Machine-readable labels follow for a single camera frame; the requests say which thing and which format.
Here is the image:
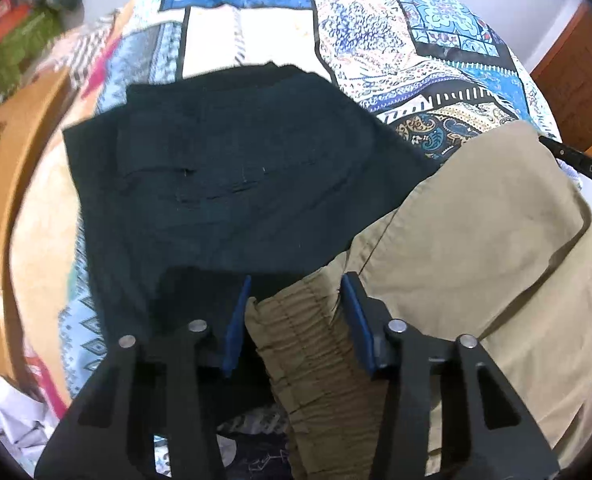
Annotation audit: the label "khaki pants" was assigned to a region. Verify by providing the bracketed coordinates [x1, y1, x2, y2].
[246, 122, 592, 479]

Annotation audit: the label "wooden door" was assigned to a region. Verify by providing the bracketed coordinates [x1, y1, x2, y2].
[531, 3, 592, 152]

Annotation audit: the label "white crumpled cloth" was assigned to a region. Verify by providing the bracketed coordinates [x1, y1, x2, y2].
[0, 377, 60, 477]

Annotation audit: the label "blue patchwork bedspread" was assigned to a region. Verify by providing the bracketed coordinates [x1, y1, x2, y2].
[57, 0, 565, 396]

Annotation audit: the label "black folded pants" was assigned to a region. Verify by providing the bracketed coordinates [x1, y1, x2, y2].
[64, 64, 438, 341]

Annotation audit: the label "cardboard box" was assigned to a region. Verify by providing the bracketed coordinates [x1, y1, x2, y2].
[0, 68, 75, 386]

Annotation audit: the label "green bag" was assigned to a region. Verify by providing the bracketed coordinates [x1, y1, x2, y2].
[0, 8, 62, 104]

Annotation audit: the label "orange box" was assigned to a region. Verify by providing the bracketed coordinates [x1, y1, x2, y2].
[0, 0, 33, 61]

